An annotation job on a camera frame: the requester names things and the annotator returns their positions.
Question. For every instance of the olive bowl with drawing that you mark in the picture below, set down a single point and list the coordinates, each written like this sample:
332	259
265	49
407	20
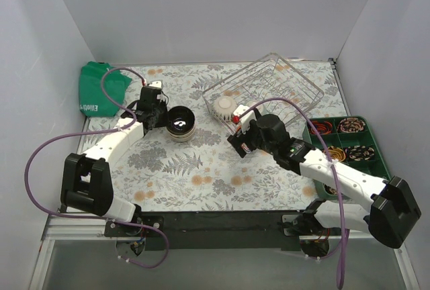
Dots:
180	120

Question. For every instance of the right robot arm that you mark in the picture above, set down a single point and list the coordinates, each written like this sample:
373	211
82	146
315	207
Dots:
386	209

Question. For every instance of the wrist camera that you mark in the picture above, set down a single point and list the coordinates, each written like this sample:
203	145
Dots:
152	88
242	117

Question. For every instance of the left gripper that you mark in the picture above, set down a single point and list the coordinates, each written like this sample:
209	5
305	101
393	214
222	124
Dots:
158	115

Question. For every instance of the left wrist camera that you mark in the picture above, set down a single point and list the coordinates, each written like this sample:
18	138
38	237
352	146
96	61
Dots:
152	88

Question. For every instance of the floral table mat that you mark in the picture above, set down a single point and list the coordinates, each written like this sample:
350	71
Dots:
204	173

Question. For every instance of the wire dish rack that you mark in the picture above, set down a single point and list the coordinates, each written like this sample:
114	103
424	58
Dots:
268	77

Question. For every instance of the aluminium frame rail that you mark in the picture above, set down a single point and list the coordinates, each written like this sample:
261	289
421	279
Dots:
213	250

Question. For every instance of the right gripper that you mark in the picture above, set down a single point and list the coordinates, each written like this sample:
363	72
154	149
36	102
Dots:
239	142

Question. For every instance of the beige plain bowl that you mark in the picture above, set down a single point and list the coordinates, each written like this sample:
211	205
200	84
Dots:
183	137

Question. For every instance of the white bowl with dark stripes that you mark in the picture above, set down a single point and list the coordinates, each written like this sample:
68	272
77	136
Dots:
223	108

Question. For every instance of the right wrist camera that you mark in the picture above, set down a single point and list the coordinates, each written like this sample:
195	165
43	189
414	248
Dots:
242	117

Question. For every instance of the green cloth bag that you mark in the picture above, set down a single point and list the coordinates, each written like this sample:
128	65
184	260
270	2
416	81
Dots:
92	100

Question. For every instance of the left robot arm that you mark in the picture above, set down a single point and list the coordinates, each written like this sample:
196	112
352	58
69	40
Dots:
87	177

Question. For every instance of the green compartment tray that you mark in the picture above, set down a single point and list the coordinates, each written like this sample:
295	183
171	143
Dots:
350	141

